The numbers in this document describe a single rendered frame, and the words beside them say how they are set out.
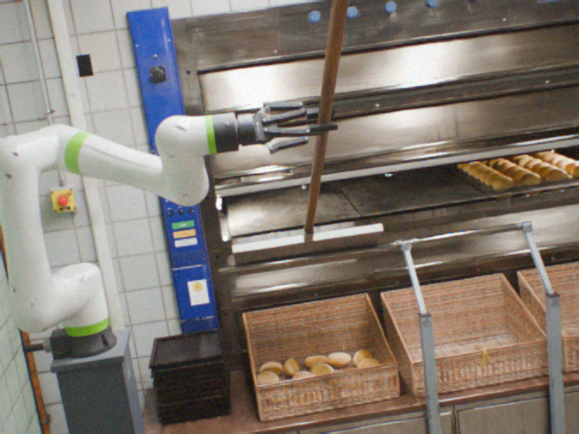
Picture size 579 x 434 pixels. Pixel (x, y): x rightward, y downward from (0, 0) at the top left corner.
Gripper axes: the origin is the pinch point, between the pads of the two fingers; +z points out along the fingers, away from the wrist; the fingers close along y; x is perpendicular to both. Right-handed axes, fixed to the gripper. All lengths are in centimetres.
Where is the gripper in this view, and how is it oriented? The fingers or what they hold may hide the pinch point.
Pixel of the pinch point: (322, 120)
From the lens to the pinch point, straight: 189.8
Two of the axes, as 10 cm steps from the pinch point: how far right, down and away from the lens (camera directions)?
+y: 1.5, 9.4, -3.0
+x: 0.3, -3.1, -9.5
